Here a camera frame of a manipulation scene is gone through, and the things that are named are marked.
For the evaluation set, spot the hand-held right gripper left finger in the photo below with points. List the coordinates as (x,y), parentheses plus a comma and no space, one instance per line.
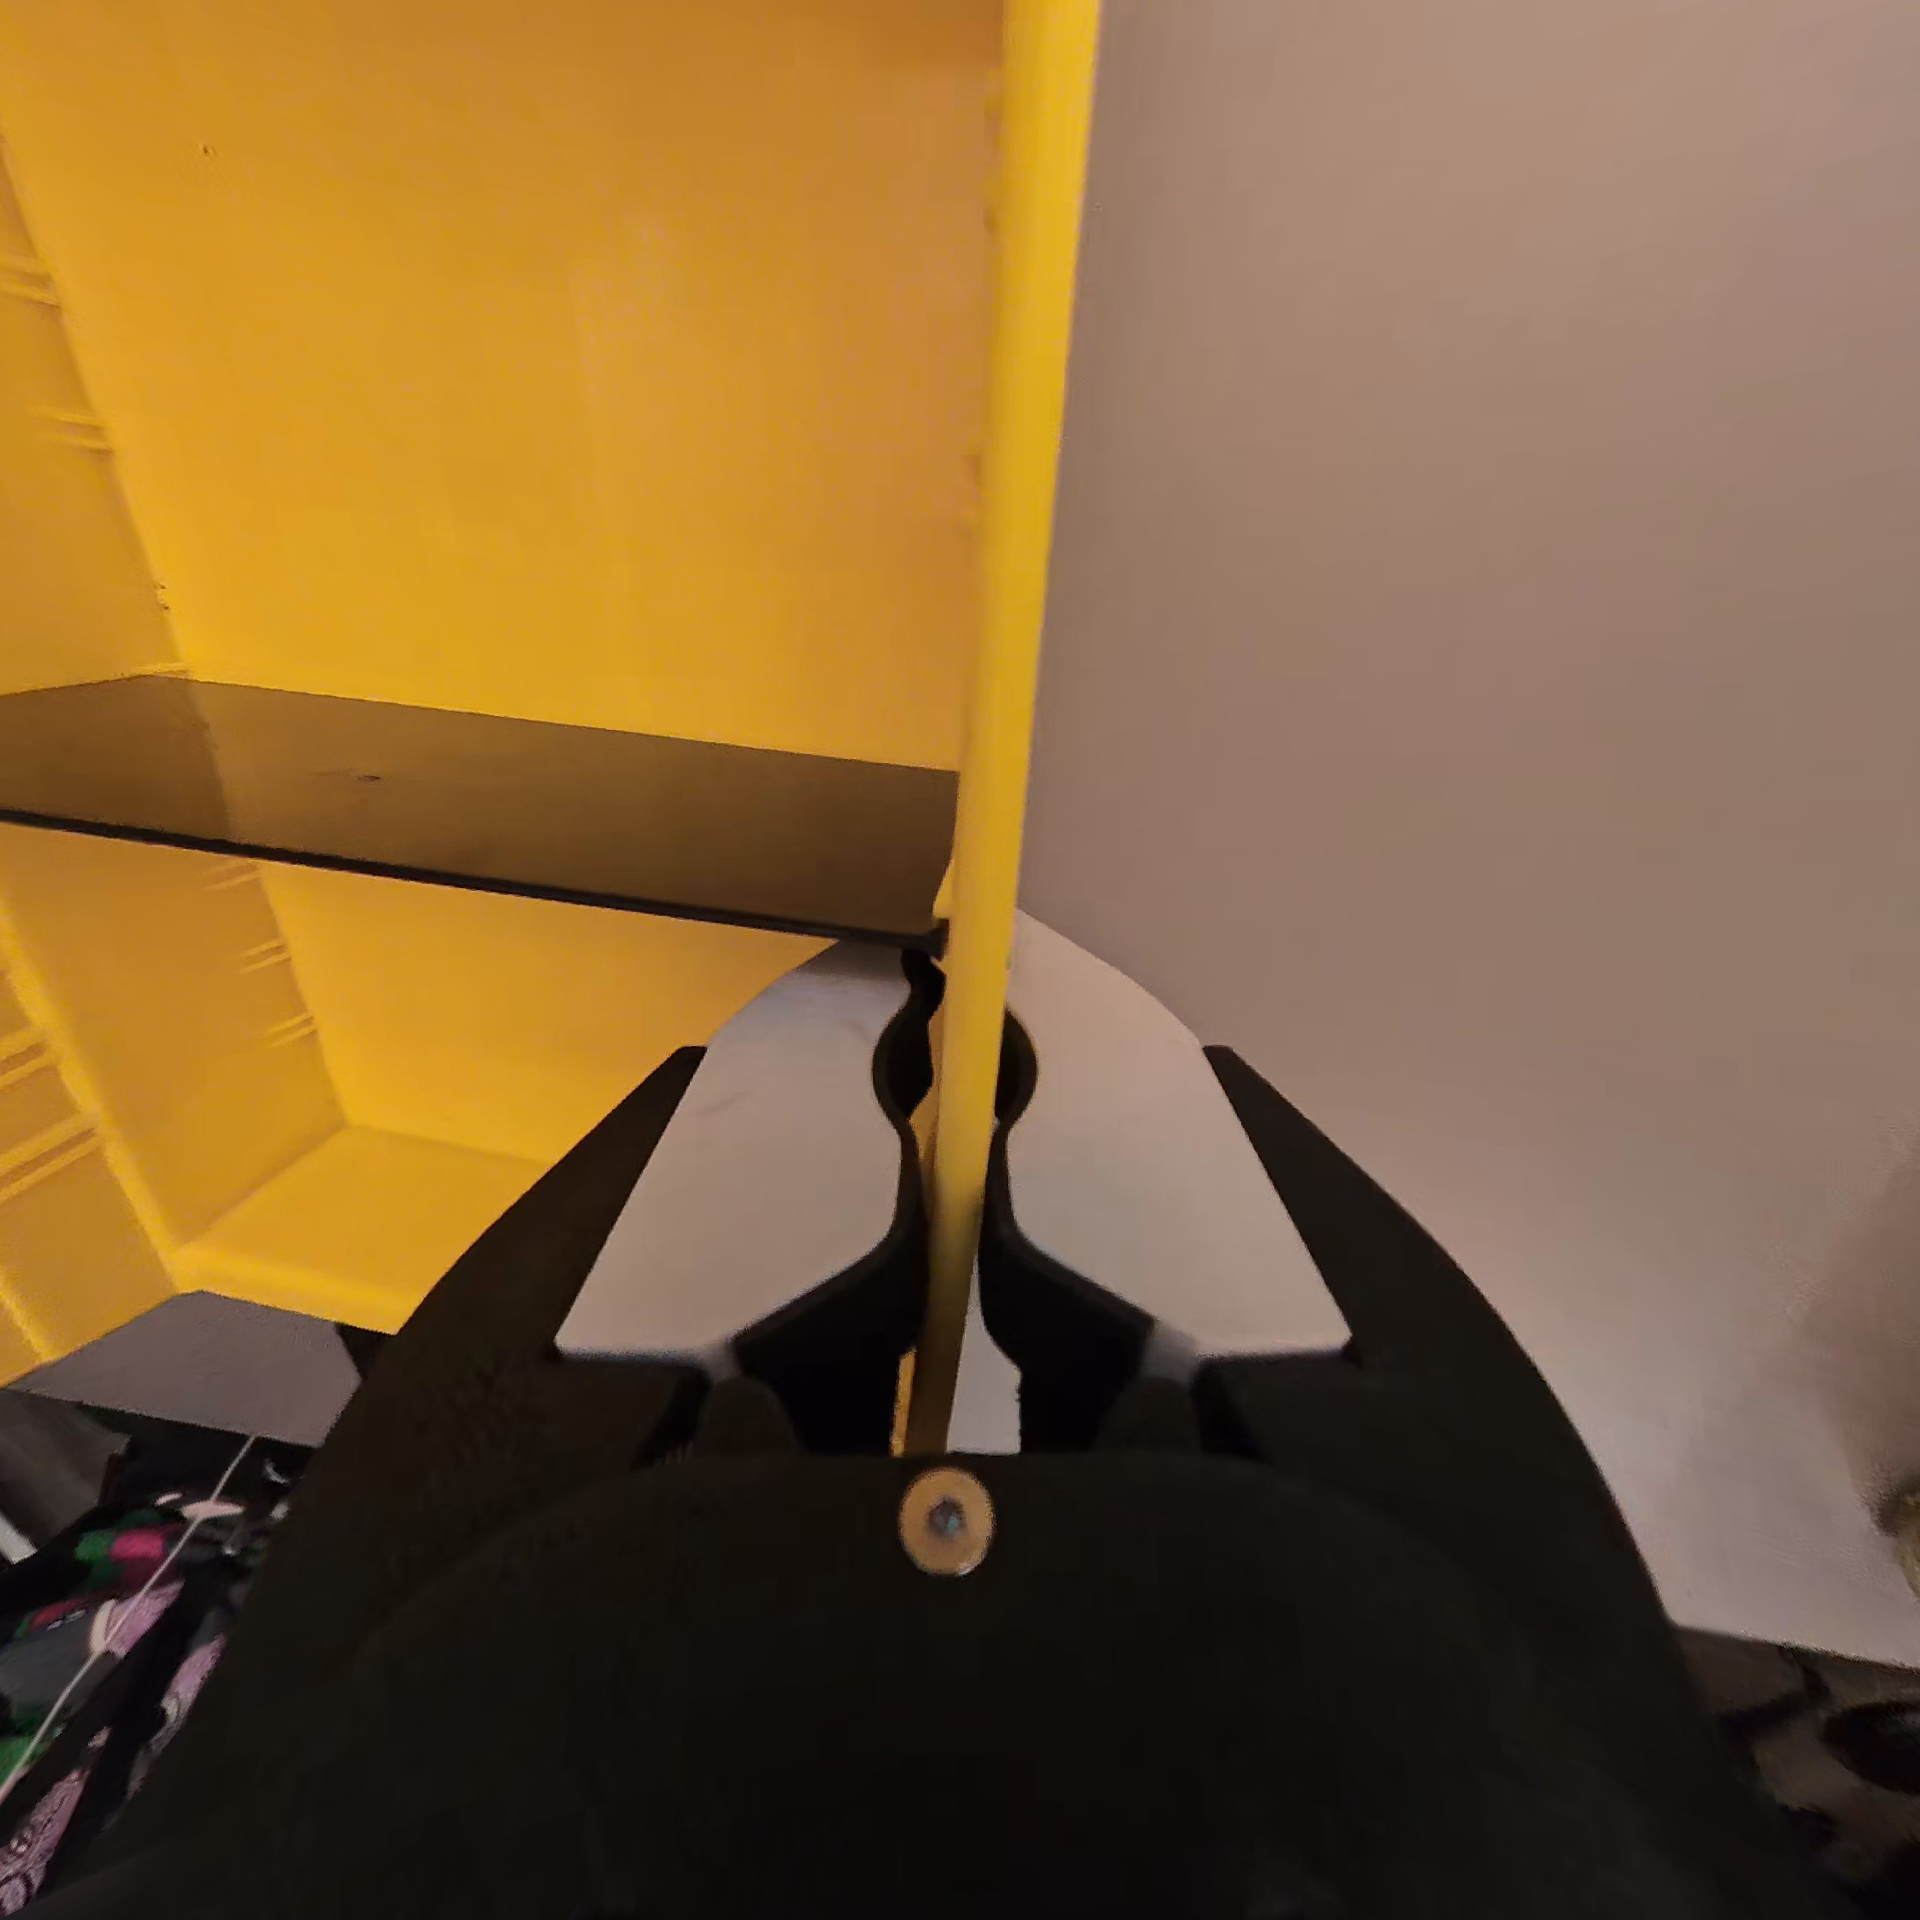
(753,1185)

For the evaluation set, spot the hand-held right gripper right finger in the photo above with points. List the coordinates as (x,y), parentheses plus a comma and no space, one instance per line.
(1141,1185)

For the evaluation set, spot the yellow plastic bin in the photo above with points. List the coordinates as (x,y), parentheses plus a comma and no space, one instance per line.
(528,375)

